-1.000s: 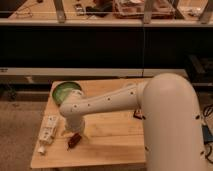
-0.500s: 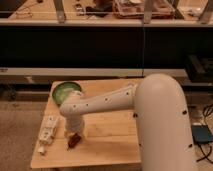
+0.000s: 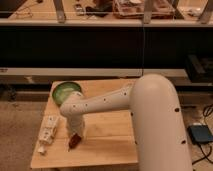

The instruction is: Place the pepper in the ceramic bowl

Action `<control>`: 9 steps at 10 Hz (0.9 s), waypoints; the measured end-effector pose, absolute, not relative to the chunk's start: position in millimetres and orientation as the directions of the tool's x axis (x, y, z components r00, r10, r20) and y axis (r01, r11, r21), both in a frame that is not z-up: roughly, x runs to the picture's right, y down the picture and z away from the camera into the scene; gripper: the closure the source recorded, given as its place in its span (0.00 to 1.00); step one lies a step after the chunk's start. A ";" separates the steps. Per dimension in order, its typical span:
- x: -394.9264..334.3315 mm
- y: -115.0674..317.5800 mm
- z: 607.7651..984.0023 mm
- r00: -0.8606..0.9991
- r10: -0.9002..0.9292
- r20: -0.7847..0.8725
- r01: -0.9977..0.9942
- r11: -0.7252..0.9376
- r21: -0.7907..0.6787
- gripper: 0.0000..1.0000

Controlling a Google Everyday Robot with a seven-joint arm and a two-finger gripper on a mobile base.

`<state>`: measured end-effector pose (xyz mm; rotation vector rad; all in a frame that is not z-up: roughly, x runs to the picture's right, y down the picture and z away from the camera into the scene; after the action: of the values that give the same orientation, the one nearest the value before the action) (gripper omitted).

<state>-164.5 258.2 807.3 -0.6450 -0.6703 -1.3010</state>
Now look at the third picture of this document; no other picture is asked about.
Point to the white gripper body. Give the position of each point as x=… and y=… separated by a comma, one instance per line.
x=76, y=125

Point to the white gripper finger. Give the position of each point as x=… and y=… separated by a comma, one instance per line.
x=81, y=137

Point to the red pepper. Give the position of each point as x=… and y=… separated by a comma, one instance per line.
x=74, y=141

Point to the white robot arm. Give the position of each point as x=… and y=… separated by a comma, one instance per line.
x=159, y=130

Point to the green ceramic bowl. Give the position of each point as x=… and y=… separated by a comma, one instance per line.
x=63, y=90

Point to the white snack packet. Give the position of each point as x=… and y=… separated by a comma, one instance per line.
x=48, y=131

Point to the wooden table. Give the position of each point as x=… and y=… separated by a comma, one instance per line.
x=108, y=141

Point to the small white wrapped candy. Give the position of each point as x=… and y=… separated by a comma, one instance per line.
x=42, y=150

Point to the black power adapter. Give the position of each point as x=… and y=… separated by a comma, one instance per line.
x=200, y=134

